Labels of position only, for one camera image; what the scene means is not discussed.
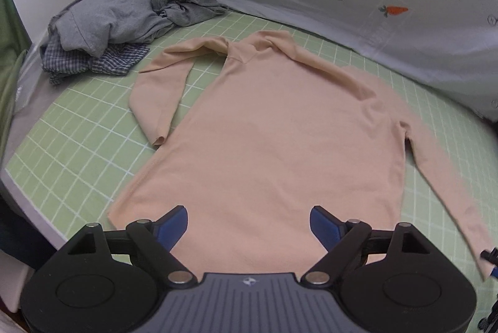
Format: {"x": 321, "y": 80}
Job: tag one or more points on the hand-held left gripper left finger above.
{"x": 175, "y": 225}

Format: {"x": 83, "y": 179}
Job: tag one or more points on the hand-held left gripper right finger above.
{"x": 323, "y": 226}

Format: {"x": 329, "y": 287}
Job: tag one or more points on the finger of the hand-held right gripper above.
{"x": 492, "y": 259}

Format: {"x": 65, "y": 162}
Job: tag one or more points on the beige long-sleeve sweater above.
{"x": 272, "y": 142}

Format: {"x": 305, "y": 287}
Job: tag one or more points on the green grid mat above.
{"x": 77, "y": 146}

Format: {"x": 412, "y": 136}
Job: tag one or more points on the blue checked garment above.
{"x": 113, "y": 61}

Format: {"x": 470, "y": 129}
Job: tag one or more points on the grey mattress edge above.
{"x": 25, "y": 123}

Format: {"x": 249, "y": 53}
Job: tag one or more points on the green cloth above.
{"x": 7, "y": 84}

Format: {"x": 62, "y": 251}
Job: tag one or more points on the grey crumpled garment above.
{"x": 109, "y": 14}

